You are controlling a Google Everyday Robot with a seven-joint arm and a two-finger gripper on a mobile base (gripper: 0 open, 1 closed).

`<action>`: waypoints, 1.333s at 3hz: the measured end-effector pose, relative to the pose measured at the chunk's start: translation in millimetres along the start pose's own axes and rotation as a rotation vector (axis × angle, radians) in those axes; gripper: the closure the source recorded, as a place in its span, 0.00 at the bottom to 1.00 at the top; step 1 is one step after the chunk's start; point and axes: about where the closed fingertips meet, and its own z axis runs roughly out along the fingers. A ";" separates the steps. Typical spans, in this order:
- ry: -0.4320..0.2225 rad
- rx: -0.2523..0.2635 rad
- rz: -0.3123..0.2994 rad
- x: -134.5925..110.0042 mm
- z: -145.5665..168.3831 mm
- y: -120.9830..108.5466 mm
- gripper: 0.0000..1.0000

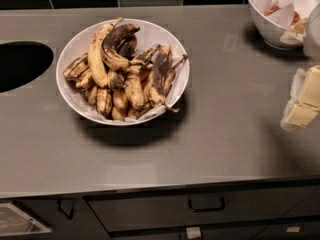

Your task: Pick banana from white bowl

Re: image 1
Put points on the small banana bottom centre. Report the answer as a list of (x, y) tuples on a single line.
[(120, 100)]

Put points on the white bowl with papers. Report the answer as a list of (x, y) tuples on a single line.
[(281, 23)]

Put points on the small banana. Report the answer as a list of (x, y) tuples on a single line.
[(104, 102), (120, 100)]

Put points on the thin dark banana far right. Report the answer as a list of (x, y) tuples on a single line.
[(172, 73)]

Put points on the white bowl with bananas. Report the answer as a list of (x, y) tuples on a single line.
[(149, 34)]

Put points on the black drawer handle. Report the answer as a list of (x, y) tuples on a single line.
[(66, 208), (206, 205)]

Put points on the small banana bottom left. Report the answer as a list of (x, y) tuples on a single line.
[(104, 102)]

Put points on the open drawer tray left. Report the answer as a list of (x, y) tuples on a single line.
[(14, 222)]

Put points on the black drawer handle centre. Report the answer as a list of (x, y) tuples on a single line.
[(206, 205)]

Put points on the round black sink hole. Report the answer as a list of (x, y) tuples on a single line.
[(21, 62)]

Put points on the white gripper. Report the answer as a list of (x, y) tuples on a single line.
[(313, 37)]

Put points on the blackened banana at right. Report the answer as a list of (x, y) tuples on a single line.
[(155, 89)]

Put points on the black drawer handle left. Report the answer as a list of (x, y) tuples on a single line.
[(66, 208)]

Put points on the grey drawer front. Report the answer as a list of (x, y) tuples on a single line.
[(120, 213)]

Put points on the white paper liner in bowl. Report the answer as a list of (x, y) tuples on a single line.
[(148, 113)]

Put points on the spotted banana at left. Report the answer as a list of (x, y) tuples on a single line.
[(74, 70)]

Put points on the spotted banana in centre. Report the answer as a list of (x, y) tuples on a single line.
[(133, 87)]

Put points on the dark spotted curved banana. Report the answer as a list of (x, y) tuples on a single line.
[(111, 43)]

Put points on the long yellow banana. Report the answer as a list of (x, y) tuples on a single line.
[(95, 61)]

